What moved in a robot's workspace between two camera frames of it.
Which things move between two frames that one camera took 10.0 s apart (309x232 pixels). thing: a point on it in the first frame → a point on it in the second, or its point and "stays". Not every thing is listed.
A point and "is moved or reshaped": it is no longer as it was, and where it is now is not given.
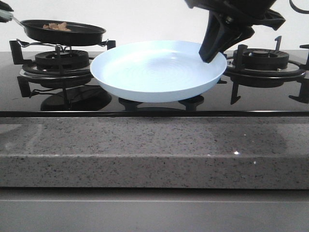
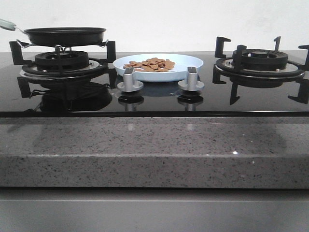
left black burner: (68, 60) stays
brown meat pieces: (60, 26) → (153, 65)
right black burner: (262, 59) stays
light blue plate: (157, 71) is moved or reshaped
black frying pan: (62, 33) is moved or reshaped
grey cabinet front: (153, 210) stays
